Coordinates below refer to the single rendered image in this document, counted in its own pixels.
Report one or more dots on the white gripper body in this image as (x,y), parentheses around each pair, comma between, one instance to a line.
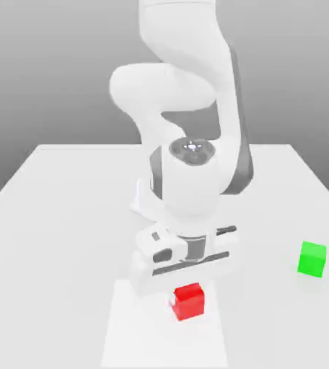
(181,274)

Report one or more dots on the small red cube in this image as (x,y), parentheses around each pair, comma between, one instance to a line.
(190,303)

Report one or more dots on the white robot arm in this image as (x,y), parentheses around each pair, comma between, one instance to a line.
(181,187)

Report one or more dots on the small green cube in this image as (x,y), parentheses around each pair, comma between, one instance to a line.
(311,259)

